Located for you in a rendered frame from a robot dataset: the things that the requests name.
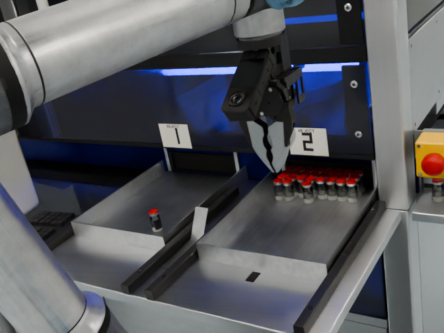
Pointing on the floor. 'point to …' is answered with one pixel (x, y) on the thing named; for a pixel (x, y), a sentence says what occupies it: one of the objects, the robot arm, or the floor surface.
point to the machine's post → (394, 156)
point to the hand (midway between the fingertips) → (273, 166)
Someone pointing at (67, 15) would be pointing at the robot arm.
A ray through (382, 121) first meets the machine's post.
